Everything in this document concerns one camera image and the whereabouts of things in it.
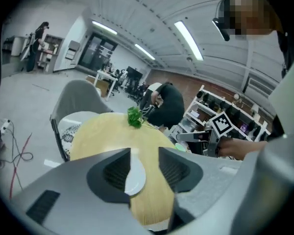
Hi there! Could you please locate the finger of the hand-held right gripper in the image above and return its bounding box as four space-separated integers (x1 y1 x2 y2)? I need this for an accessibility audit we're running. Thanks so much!
175 130 211 143

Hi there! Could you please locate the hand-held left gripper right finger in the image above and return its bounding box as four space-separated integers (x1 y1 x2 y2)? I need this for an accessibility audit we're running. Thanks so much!
158 147 245 232

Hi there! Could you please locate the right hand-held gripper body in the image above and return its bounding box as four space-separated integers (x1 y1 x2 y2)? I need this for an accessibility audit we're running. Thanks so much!
203 111 237 156

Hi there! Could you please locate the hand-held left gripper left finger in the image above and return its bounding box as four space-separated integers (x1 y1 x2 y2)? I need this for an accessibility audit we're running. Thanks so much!
11 148 147 235

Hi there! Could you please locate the green cup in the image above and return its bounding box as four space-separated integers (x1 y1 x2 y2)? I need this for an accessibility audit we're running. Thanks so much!
174 142 187 153

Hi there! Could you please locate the white saucer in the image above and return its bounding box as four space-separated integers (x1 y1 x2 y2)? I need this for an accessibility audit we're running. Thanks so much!
124 148 147 196

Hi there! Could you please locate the person's right forearm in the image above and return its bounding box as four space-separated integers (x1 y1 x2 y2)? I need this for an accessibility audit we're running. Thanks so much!
218 138 269 161

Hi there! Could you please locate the white storage shelf unit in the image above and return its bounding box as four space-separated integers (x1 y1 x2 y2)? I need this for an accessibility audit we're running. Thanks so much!
183 84 272 156

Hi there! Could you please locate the patterned seat cushion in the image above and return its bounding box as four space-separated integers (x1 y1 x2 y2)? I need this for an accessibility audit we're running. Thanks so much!
58 111 100 160

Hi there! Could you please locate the green artificial plant sprig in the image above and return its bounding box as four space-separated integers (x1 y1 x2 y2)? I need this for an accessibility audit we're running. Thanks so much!
126 106 157 130

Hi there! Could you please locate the round wooden table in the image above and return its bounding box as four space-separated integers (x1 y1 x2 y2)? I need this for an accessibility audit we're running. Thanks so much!
70 113 178 226

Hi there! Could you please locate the white power strip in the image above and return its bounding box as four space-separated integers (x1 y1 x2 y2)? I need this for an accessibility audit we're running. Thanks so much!
1 118 12 134

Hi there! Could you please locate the black monitor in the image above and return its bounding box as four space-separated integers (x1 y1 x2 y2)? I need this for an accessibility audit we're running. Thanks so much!
126 66 144 80

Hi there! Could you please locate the grey shell chair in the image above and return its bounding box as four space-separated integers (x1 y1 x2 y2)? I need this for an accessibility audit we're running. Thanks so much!
50 79 115 163

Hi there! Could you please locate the ceiling light panel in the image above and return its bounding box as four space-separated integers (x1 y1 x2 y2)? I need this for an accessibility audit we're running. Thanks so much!
173 21 204 61
134 44 155 60
92 20 118 35

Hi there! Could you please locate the cardboard box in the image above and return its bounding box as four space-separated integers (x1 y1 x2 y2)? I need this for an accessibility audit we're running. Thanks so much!
85 75 111 98

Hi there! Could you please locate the person's black shirt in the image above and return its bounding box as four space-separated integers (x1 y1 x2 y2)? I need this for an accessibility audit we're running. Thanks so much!
275 29 294 79

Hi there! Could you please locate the white desk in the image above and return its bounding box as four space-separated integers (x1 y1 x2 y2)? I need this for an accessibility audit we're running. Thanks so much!
93 70 120 100

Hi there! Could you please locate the person's head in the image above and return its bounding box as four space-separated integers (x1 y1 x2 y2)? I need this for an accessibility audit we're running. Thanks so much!
220 0 284 38

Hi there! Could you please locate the black double door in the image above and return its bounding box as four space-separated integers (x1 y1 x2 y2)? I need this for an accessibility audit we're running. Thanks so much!
78 32 118 71

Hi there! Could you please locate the grey drawer cabinet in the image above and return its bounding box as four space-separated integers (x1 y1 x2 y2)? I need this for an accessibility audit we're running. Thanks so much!
65 40 80 60

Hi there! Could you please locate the wooden shelf cabinet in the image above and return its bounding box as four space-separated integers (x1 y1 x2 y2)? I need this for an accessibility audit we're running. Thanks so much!
36 34 64 73

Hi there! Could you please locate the wall air conditioner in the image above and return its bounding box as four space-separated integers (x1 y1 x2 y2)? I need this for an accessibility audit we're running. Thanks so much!
244 77 276 98

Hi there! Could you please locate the black floor cable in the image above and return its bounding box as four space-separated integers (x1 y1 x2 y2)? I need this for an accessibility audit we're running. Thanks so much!
1 121 34 192

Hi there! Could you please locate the black head-mounted camera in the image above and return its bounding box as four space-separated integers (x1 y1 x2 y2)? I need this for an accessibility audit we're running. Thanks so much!
212 17 231 42

